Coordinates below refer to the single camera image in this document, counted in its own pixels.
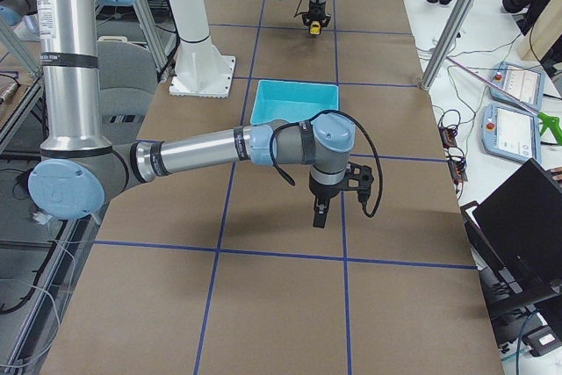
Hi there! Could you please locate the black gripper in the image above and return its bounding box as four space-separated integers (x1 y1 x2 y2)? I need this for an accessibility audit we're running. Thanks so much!
308 175 343 228
301 3 331 27

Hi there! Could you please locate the yellow beetle toy car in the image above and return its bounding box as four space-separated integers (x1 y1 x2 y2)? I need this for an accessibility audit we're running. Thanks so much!
308 21 321 36

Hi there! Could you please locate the turquoise plastic bin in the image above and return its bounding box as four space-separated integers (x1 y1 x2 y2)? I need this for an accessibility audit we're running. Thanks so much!
250 80 339 125

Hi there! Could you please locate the orange black electronics board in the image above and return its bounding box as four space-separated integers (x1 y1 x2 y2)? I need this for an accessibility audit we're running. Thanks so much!
438 126 467 185

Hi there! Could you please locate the grey office chair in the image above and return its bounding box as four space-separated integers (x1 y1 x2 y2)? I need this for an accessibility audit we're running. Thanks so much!
97 40 159 125

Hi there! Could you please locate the black laptop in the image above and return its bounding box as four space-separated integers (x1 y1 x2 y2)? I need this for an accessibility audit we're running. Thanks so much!
459 157 562 301

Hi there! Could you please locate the near teach pendant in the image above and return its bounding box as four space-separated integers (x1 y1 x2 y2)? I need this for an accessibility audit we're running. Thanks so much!
481 103 542 163

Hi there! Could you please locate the teach pendant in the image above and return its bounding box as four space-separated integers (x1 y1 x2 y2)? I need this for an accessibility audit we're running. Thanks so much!
481 103 542 163
490 61 546 110

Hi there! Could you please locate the far teach pendant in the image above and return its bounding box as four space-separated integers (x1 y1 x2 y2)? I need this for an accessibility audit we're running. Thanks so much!
490 61 546 110

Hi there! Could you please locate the wooden board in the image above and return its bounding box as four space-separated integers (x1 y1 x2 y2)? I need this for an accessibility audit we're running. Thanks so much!
516 0 561 61

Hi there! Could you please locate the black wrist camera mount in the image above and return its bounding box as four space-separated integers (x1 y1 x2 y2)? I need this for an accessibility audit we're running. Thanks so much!
338 162 374 197

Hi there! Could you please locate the aluminium frame post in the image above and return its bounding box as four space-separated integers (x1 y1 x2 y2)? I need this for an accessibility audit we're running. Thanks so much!
420 0 474 92

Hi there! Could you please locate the green handled grabber stick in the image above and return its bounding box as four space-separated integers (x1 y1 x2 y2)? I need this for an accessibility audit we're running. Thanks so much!
446 56 561 145

